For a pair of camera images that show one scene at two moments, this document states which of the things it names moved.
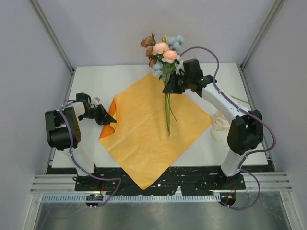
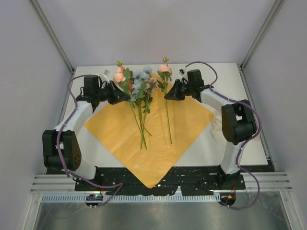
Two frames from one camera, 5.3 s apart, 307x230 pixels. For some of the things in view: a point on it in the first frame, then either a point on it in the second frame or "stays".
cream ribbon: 220,128 stays
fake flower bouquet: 163,53 to 138,86
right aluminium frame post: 270,18 stays
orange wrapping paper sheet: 139,143 stays
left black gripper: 105,118 to 117,96
